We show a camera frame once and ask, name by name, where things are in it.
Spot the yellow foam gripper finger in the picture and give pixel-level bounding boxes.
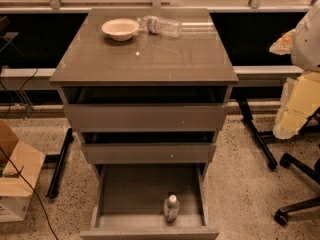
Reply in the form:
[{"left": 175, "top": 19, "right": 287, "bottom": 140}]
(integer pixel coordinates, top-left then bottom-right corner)
[
  {"left": 269, "top": 29, "right": 295, "bottom": 55},
  {"left": 273, "top": 72, "right": 320, "bottom": 139}
]

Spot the small blue plastic bottle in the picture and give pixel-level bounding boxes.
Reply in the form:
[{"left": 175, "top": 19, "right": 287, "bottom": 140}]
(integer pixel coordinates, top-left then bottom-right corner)
[{"left": 163, "top": 195, "right": 180, "bottom": 222}]

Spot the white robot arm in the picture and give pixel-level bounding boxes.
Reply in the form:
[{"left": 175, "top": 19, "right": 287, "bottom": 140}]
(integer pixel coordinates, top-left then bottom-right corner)
[{"left": 269, "top": 1, "right": 320, "bottom": 139}]

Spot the clear plastic water bottle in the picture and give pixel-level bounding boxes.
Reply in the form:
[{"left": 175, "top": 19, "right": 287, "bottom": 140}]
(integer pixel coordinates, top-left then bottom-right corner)
[{"left": 137, "top": 15, "right": 182, "bottom": 37}]

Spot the grey drawer cabinet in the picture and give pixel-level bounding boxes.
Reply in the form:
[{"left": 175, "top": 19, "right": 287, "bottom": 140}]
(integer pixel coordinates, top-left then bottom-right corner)
[{"left": 49, "top": 7, "right": 240, "bottom": 182}]

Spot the top grey drawer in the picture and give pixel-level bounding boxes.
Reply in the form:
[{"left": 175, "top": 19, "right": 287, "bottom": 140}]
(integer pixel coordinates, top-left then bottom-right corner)
[{"left": 64, "top": 87, "right": 226, "bottom": 132}]

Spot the grey drawer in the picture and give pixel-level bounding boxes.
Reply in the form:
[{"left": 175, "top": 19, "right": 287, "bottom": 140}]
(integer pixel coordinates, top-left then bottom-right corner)
[
  {"left": 82, "top": 131, "right": 216, "bottom": 164},
  {"left": 80, "top": 164, "right": 218, "bottom": 240},
  {"left": 64, "top": 87, "right": 226, "bottom": 132}
]

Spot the bottom grey drawer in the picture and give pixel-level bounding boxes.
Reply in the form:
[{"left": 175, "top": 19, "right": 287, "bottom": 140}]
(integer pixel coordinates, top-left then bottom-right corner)
[{"left": 80, "top": 164, "right": 218, "bottom": 240}]

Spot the middle grey drawer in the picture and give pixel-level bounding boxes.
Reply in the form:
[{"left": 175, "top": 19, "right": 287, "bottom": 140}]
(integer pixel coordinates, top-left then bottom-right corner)
[{"left": 82, "top": 131, "right": 216, "bottom": 164}]

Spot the black right table leg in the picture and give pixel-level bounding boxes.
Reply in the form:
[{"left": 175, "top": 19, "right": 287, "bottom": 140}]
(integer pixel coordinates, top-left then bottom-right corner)
[{"left": 237, "top": 99, "right": 277, "bottom": 170}]

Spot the black table leg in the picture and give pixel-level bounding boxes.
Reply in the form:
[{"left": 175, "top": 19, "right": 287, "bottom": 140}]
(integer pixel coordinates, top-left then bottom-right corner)
[
  {"left": 45, "top": 128, "right": 74, "bottom": 199},
  {"left": 237, "top": 99, "right": 277, "bottom": 170}
]

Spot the black office chair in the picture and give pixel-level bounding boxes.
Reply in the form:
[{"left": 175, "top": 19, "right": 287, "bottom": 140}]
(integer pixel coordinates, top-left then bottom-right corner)
[{"left": 273, "top": 117, "right": 320, "bottom": 228}]

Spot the white paper bowl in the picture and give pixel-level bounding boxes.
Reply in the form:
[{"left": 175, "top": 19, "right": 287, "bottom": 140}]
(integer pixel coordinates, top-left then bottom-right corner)
[{"left": 102, "top": 18, "right": 139, "bottom": 42}]

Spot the black left table leg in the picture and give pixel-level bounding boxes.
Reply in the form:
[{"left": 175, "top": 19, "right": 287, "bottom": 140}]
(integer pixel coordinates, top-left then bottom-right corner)
[{"left": 45, "top": 128, "right": 74, "bottom": 199}]

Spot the cardboard box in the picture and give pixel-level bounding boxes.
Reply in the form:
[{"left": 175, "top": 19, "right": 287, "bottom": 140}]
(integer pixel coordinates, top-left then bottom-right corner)
[{"left": 0, "top": 120, "right": 45, "bottom": 222}]

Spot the black floor cable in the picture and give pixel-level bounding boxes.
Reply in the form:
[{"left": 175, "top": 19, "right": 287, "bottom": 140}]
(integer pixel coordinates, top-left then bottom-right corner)
[{"left": 0, "top": 67, "right": 59, "bottom": 240}]

